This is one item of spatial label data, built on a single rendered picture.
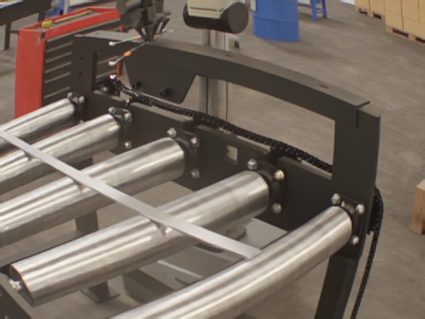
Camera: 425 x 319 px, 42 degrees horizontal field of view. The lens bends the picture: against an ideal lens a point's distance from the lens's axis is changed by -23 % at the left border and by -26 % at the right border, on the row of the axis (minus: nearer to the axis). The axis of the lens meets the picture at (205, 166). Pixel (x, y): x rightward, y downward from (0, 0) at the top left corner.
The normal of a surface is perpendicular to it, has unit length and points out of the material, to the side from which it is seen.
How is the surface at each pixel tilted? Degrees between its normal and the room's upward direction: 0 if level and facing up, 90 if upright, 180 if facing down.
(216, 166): 90
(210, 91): 90
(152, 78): 90
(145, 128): 90
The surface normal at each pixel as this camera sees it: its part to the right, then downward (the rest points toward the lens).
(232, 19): 0.82, 0.25
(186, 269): 0.01, -0.91
